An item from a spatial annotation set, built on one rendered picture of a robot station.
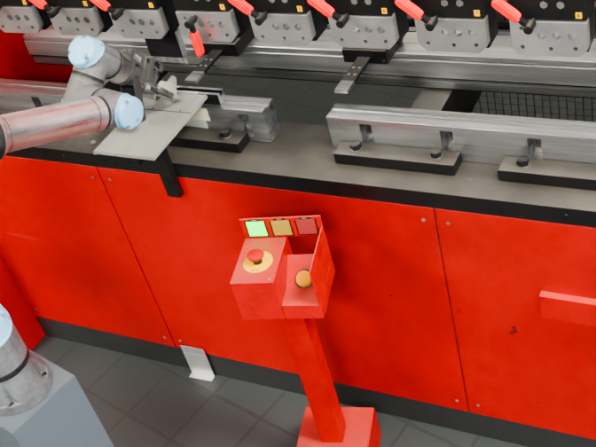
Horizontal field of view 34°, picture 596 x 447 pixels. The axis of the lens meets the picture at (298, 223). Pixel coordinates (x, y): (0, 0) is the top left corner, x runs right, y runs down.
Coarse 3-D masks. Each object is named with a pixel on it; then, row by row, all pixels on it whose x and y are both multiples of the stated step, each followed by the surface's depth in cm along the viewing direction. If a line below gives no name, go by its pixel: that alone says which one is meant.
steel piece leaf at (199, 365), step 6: (186, 354) 307; (192, 354) 305; (192, 360) 308; (198, 360) 306; (204, 360) 305; (192, 366) 310; (198, 366) 309; (204, 366) 307; (210, 366) 306; (192, 372) 312; (198, 372) 311; (204, 372) 310; (210, 372) 308; (198, 378) 310; (204, 378) 309; (210, 378) 309
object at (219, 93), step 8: (176, 88) 252; (184, 88) 251; (192, 88) 249; (200, 88) 248; (208, 88) 248; (216, 88) 247; (208, 96) 246; (216, 96) 244; (224, 96) 247; (216, 104) 246
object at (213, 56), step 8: (248, 32) 263; (240, 40) 260; (248, 40) 263; (208, 48) 262; (216, 48) 261; (224, 48) 260; (232, 48) 258; (240, 48) 260; (208, 56) 259; (216, 56) 258; (200, 64) 257; (208, 64) 256; (192, 72) 255; (200, 72) 254; (184, 80) 252; (192, 80) 252
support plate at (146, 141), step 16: (192, 96) 246; (160, 112) 244; (192, 112) 241; (144, 128) 240; (160, 128) 238; (176, 128) 236; (112, 144) 237; (128, 144) 236; (144, 144) 234; (160, 144) 232
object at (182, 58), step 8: (176, 32) 238; (152, 40) 242; (160, 40) 241; (168, 40) 239; (176, 40) 238; (152, 48) 244; (160, 48) 243; (168, 48) 241; (176, 48) 240; (184, 48) 241; (160, 56) 244; (168, 56) 243; (176, 56) 242; (184, 56) 242
